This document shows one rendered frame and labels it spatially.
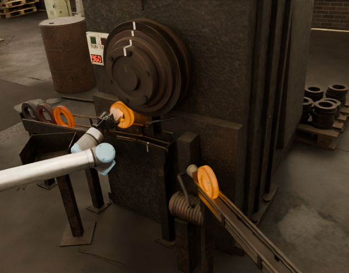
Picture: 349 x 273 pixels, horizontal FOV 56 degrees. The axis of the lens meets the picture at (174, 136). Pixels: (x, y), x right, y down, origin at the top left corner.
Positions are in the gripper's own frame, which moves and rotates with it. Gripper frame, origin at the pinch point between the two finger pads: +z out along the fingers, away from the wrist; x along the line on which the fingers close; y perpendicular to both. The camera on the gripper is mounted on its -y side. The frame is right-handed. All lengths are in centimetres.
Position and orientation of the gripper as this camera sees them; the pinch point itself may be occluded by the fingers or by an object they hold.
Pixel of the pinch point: (121, 111)
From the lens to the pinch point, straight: 187.1
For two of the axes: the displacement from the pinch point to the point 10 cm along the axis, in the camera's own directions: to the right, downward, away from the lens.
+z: 5.1, -6.7, 5.4
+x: -8.4, -2.4, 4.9
